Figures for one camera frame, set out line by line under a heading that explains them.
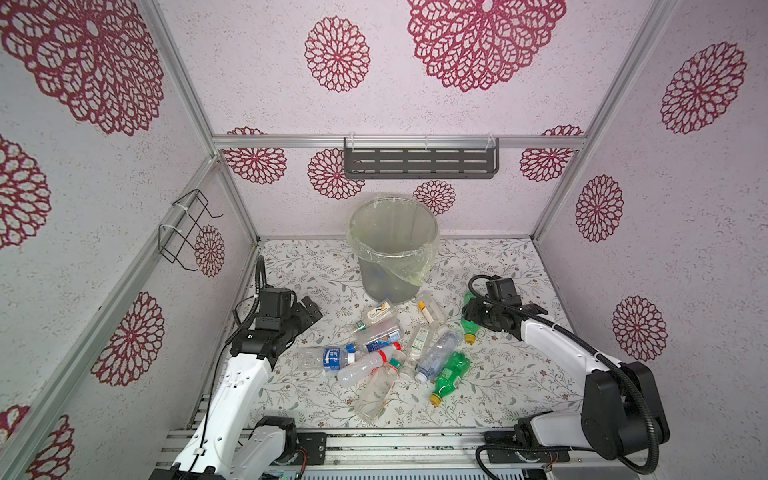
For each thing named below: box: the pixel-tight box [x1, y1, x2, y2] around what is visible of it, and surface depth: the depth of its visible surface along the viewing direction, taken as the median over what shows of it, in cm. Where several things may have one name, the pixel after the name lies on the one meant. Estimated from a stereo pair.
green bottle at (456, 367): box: [430, 351, 471, 408], surface depth 82 cm
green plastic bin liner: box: [348, 196, 440, 285], surface depth 95 cm
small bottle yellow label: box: [418, 301, 447, 326], surface depth 99 cm
